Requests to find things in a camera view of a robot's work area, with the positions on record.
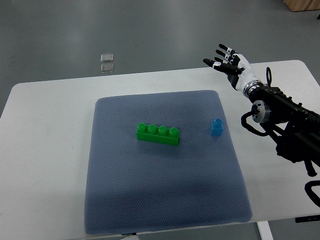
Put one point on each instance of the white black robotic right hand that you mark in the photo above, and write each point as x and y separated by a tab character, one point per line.
239	71

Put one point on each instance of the small blue block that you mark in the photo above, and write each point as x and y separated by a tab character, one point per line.
217	127

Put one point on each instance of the long green block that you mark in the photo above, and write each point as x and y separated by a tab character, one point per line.
158	134

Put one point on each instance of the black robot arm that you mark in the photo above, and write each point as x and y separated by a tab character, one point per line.
294	129

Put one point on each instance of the wooden box corner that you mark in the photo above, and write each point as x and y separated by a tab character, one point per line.
302	5

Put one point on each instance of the blue-grey textured mat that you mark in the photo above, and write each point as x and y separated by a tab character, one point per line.
141	186

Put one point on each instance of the upper metal floor plate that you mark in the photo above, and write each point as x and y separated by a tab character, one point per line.
106	57

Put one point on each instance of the white table leg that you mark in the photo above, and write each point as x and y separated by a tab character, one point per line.
264	230

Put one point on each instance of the black table control panel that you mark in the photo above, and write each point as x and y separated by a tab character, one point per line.
306	219

